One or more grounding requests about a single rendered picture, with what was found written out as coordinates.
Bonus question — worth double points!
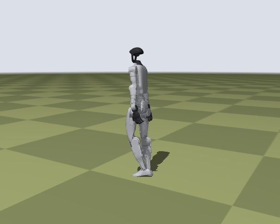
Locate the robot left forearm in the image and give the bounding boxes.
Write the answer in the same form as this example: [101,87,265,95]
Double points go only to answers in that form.
[129,85,137,110]

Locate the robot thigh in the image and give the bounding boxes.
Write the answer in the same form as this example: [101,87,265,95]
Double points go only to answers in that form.
[139,108,151,146]
[126,106,141,144]

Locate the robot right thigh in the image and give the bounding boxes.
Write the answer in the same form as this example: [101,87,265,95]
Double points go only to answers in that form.
[139,108,151,146]

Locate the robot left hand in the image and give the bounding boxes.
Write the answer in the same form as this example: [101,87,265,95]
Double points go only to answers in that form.
[132,105,144,124]

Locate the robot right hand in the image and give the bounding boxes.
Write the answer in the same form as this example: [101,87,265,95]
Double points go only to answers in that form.
[146,104,153,121]

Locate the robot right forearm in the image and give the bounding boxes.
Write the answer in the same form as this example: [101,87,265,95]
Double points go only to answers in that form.
[142,90,149,104]

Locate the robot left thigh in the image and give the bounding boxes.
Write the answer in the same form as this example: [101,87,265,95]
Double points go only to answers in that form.
[126,106,141,144]

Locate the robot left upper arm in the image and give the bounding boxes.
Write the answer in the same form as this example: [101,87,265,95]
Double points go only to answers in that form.
[128,66,138,90]

